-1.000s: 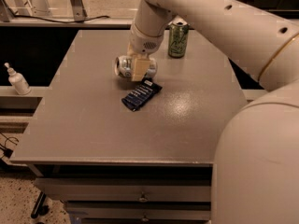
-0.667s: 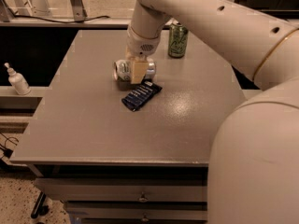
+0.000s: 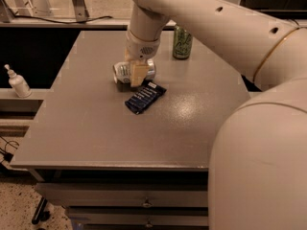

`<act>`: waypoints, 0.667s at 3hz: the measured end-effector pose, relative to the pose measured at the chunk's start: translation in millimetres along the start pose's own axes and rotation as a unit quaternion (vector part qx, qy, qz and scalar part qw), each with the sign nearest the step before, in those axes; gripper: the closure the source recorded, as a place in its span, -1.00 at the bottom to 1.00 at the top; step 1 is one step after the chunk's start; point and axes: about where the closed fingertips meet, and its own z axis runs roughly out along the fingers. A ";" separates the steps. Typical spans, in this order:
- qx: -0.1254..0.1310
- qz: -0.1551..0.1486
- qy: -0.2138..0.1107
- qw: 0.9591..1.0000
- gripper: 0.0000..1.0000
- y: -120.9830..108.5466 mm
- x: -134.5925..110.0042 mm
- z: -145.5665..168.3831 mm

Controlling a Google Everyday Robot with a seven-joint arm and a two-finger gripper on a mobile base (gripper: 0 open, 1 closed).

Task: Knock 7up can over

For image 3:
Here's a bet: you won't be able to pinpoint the grey drawer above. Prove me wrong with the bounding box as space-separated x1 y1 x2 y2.
65 207 209 227
35 183 208 208

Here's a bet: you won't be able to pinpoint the dark blue snack packet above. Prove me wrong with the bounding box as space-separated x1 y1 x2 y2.
125 81 166 115

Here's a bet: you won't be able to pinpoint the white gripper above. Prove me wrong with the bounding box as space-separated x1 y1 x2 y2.
124 31 160 87

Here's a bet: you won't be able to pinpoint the black cables on floor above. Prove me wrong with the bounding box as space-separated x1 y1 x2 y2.
0 135 20 165

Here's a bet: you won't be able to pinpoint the metal bracket left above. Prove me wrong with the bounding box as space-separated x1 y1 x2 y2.
72 0 89 23

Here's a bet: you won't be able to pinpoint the upper grey drawer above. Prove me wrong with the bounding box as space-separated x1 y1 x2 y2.
35 183 208 208

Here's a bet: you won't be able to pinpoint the black table leg caster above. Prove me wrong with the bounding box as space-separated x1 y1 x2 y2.
32 197 50 225

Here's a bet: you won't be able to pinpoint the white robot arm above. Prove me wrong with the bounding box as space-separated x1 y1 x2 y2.
128 0 307 230

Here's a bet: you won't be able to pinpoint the white pump lotion bottle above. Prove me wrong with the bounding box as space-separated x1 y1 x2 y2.
5 64 32 98

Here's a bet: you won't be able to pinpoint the black cable on shelf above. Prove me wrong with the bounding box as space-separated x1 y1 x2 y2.
8 7 113 25

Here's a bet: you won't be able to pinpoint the green soda can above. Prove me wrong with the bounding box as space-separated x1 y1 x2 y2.
173 25 193 59

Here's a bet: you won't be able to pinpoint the white green 7up can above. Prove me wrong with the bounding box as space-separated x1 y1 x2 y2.
112 58 156 83

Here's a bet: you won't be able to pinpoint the lower grey drawer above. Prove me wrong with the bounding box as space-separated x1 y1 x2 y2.
65 207 209 227

